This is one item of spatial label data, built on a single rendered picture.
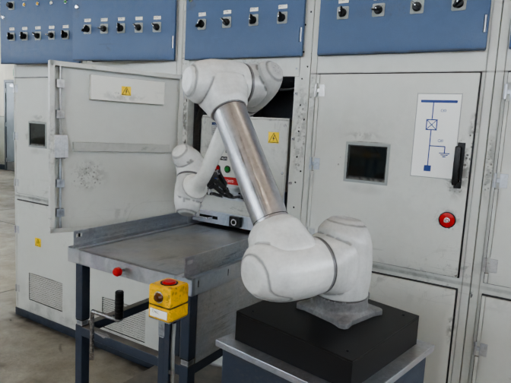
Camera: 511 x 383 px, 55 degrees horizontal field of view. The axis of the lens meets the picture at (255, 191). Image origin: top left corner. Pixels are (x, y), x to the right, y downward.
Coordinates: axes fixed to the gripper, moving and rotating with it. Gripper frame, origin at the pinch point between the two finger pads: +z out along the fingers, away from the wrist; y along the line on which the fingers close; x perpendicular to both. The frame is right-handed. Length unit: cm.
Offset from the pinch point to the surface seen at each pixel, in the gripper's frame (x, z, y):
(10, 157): -985, 475, -187
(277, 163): 22.0, -1.9, -17.3
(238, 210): 2.0, 10.4, 3.8
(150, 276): 15, -46, 51
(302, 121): 34.9, -15.2, -31.6
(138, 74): -43, -41, -38
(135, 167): -42.5, -19.1, 0.3
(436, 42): 87, -32, -57
